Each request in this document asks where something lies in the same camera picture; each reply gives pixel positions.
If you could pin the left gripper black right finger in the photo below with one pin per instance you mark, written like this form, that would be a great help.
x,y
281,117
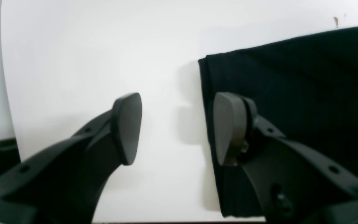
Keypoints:
x,y
294,183

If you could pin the black t-shirt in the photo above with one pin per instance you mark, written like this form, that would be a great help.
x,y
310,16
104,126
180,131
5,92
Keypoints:
x,y
306,86

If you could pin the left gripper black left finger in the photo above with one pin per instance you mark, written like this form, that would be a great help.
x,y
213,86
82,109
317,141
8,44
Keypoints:
x,y
62,184

